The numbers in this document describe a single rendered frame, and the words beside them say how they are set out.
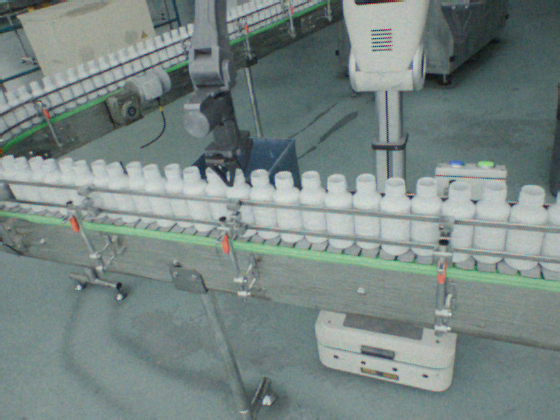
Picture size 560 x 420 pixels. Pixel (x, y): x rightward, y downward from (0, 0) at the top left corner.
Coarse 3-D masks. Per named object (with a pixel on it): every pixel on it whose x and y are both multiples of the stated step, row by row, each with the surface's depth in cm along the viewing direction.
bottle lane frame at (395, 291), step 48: (48, 240) 140; (96, 240) 130; (144, 240) 122; (192, 240) 114; (288, 288) 111; (336, 288) 105; (384, 288) 99; (432, 288) 94; (480, 288) 90; (528, 288) 86; (480, 336) 97; (528, 336) 92
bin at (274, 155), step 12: (264, 144) 170; (276, 144) 168; (288, 144) 166; (204, 156) 167; (240, 156) 177; (252, 156) 175; (264, 156) 173; (276, 156) 171; (288, 156) 160; (204, 168) 167; (252, 168) 178; (264, 168) 176; (276, 168) 151; (288, 168) 161
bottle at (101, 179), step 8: (104, 160) 121; (96, 168) 119; (104, 168) 120; (96, 176) 121; (104, 176) 121; (96, 184) 121; (104, 184) 121; (104, 200) 124; (112, 200) 123; (112, 208) 125; (112, 216) 126; (120, 216) 127
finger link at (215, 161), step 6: (210, 156) 98; (216, 156) 98; (222, 156) 97; (210, 162) 97; (216, 162) 96; (222, 162) 96; (228, 162) 96; (234, 162) 96; (216, 168) 99; (228, 168) 97; (234, 168) 97; (222, 174) 100; (234, 174) 99; (228, 186) 102
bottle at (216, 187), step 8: (208, 168) 107; (208, 176) 106; (216, 176) 105; (208, 184) 108; (216, 184) 106; (224, 184) 107; (208, 192) 107; (216, 192) 106; (224, 192) 107; (216, 208) 109; (224, 208) 109; (216, 216) 111; (224, 216) 110
